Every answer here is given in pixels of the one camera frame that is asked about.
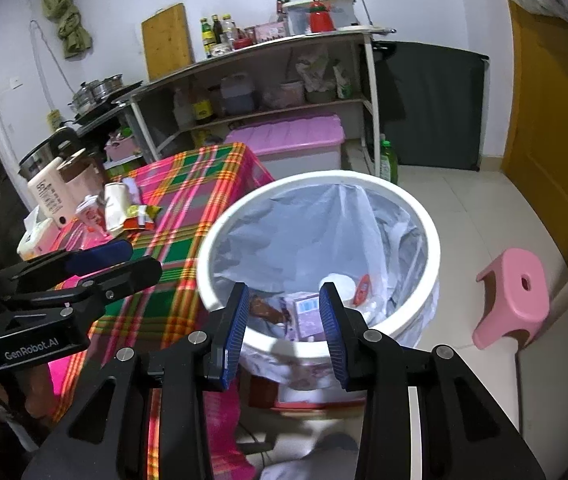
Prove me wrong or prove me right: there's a translucent plastic bin liner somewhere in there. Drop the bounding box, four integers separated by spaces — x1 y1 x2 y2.
209 182 437 401

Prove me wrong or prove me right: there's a pink brown lidded jug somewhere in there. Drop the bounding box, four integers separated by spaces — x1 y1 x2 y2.
56 147 107 206

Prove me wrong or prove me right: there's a wooden cutting board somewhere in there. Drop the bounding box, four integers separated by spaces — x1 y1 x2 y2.
141 2 195 82

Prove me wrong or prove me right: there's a pink patterned box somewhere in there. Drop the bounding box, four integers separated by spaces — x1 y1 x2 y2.
254 21 287 43

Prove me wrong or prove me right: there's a white water heater appliance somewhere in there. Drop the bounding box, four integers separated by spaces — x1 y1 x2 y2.
26 156 80 226

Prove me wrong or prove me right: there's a white tissue pack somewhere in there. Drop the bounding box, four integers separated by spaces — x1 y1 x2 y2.
16 206 62 261

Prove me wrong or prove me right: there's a white kitchen shelf unit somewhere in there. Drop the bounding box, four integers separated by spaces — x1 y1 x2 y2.
126 27 395 176

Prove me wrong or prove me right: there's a dark liquid plastic jug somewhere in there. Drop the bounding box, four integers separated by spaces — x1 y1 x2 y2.
220 74 257 116

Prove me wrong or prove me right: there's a black cabinet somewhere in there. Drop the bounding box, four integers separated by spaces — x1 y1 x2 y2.
371 40 490 173

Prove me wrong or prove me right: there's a pink green plaid tablecloth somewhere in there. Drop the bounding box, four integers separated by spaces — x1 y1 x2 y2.
49 142 277 480

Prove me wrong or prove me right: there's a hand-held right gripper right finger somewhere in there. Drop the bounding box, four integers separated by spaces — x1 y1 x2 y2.
318 281 547 480

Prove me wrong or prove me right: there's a white plastic bottle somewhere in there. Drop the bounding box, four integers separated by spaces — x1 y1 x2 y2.
173 87 193 128

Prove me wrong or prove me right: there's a white round trash bin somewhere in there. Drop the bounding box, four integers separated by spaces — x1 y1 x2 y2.
196 170 440 361

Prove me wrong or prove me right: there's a green hanging cloth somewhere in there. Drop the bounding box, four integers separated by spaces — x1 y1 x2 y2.
39 0 93 61

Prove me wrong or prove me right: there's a yellow label oil bottle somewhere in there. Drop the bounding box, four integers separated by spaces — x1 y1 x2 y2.
193 87 215 123

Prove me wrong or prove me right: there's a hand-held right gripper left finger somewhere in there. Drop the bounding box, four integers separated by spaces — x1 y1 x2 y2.
21 282 251 480

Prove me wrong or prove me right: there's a steel rice cooker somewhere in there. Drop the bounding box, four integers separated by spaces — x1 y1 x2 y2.
18 127 80 181

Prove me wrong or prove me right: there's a green dish soap bottle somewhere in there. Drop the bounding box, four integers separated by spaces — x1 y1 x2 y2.
378 133 401 184

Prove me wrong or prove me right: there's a pink lidded storage box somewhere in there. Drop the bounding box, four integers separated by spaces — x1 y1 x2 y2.
224 113 345 181

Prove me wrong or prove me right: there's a large brown snack wrapper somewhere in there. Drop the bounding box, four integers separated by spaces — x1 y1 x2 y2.
249 296 289 325

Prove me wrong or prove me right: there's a crumpled plastic bag on shelf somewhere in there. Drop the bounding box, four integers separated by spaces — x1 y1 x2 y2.
296 45 355 103

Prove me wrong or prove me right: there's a wooden door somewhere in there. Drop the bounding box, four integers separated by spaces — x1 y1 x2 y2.
498 0 568 273

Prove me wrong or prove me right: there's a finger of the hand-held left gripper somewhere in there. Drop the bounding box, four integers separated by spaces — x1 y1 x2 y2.
0 239 134 291
1 256 163 318

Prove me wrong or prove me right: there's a yellow plastic bottle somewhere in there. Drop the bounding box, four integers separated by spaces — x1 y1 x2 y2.
191 130 225 148

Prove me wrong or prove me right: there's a small purple carton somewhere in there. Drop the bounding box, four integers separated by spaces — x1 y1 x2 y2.
284 294 327 341

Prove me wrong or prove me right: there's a pink plastic basket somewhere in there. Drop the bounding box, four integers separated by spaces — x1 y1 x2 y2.
105 132 147 163

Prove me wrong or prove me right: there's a red white carton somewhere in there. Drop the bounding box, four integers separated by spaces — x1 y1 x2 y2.
75 195 107 233

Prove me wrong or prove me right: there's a translucent food container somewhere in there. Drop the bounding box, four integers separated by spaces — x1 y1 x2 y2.
264 80 305 108

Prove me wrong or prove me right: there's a pink plastic stool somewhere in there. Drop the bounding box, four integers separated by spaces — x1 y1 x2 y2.
472 247 550 351

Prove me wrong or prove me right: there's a clear plastic storage box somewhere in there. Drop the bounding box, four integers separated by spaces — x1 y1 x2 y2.
284 0 357 36

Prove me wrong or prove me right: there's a green glass bottle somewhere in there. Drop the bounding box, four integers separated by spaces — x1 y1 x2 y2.
200 17 215 58

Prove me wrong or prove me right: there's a clear plastic bottle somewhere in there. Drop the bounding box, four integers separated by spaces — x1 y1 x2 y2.
221 15 239 46

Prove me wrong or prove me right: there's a red bottle with antlers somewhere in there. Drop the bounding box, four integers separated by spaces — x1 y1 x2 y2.
308 0 335 33

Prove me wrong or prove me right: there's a steel steamer pot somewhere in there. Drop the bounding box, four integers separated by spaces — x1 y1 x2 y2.
95 74 125 98
69 81 97 113

